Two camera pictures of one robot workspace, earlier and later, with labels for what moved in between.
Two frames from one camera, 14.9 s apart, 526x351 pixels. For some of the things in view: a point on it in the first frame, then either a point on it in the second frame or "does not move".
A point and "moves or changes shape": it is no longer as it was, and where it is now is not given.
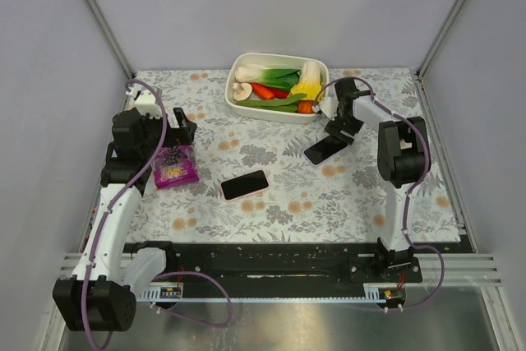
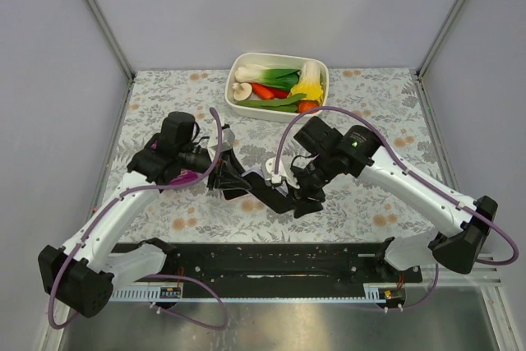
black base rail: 285,261 does not move
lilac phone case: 324,150 moves or changes shape
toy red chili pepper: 268,94 does not move
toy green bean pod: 285,103 does not move
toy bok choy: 284,79 does not move
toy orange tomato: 305,107 does not move
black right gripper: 343,128 -> 304,193
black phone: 324,149 moves or changes shape
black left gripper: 181,132 -> 218,174
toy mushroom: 242,91 does not move
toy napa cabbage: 311,82 does not move
